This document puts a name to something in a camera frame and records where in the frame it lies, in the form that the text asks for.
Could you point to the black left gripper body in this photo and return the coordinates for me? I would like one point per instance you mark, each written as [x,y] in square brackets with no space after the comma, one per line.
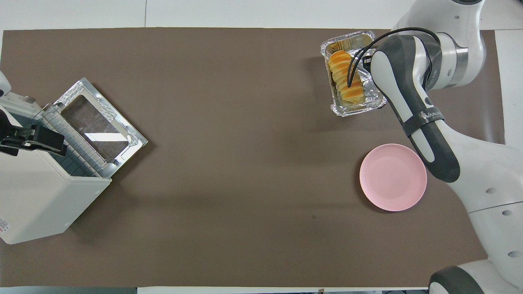
[10,136]

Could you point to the golden ridged bread loaf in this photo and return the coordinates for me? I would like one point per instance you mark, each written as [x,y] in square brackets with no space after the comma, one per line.
[341,61]

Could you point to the aluminium foil tray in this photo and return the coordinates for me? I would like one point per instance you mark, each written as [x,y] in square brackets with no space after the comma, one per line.
[355,107]

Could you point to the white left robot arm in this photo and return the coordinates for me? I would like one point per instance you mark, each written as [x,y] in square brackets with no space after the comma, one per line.
[4,83]

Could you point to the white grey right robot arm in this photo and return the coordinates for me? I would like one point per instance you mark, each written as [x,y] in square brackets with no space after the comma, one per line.
[482,171]

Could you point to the silver glass oven door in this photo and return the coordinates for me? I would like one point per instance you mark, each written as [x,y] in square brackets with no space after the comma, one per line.
[90,118]

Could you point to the white toaster oven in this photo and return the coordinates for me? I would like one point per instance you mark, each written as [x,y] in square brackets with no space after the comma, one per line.
[36,196]

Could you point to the pink round plate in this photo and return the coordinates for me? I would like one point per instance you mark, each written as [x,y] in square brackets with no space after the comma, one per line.
[392,177]

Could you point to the brown table mat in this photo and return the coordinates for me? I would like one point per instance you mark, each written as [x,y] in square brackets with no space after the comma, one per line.
[163,224]

